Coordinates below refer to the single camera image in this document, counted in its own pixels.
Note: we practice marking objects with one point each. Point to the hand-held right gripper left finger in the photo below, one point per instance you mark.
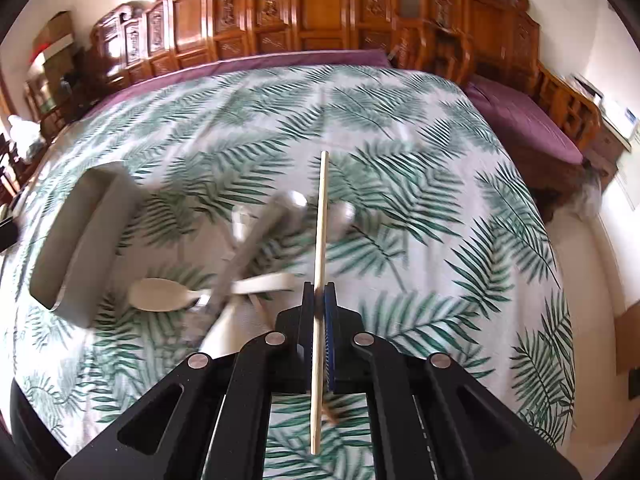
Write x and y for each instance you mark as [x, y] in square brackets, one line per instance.
[299, 350]

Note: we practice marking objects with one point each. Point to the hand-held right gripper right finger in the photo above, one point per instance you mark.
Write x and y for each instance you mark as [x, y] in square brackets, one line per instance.
[330, 332]

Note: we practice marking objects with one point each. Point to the wooden chopstick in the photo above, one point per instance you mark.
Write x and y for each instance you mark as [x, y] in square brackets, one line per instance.
[320, 240]

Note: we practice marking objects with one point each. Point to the metal spoon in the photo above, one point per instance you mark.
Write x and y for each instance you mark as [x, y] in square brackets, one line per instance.
[255, 240]

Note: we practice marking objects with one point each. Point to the white plate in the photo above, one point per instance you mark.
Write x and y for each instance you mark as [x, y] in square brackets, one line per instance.
[100, 240]

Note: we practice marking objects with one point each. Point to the palm leaf print tablecloth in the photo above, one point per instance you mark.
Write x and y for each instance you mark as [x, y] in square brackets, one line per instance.
[400, 135]

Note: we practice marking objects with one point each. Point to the long purple seat cushion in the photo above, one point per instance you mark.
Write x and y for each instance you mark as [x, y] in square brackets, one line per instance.
[300, 57]

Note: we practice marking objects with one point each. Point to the clear plastic bag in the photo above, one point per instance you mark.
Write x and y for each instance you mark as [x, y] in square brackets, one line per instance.
[590, 195]

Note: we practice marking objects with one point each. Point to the brown wooden board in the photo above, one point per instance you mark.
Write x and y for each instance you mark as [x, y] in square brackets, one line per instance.
[630, 340]

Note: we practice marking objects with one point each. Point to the black object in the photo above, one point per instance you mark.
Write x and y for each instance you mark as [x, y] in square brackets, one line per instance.
[7, 235]

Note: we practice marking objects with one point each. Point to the long carved wooden bench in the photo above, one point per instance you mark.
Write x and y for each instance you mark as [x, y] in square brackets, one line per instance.
[320, 5]

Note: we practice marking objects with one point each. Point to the wooden side table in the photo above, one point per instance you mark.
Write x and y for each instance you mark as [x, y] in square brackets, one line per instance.
[607, 147]

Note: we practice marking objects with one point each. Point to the white plastic bag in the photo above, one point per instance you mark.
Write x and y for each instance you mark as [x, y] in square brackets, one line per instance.
[22, 132]

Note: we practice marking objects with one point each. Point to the short carved wooden bench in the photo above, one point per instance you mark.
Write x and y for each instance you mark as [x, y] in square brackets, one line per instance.
[495, 10]

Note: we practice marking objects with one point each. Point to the white papers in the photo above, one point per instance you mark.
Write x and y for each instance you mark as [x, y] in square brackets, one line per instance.
[620, 115]

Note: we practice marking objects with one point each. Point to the cardboard box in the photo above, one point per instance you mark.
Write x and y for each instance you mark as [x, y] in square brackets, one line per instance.
[55, 30]

